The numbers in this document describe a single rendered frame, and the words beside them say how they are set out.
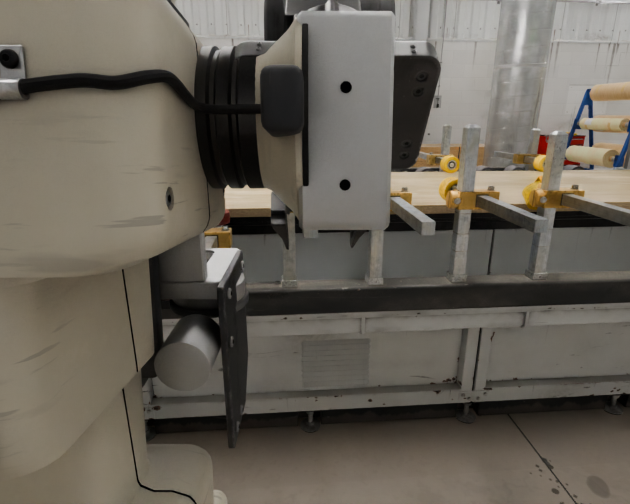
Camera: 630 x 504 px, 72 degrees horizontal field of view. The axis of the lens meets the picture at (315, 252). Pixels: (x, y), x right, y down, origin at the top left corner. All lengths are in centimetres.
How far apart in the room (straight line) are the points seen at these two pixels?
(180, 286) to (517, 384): 169
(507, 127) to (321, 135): 454
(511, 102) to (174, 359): 455
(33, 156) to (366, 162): 15
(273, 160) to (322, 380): 150
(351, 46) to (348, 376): 155
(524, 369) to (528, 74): 334
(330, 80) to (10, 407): 21
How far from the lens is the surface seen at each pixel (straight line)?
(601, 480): 192
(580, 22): 1010
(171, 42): 23
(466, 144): 127
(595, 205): 132
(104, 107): 19
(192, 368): 36
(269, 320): 132
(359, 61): 24
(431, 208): 144
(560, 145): 140
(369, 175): 24
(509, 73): 479
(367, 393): 175
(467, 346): 175
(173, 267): 38
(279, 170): 25
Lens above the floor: 118
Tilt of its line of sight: 18 degrees down
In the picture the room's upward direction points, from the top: straight up
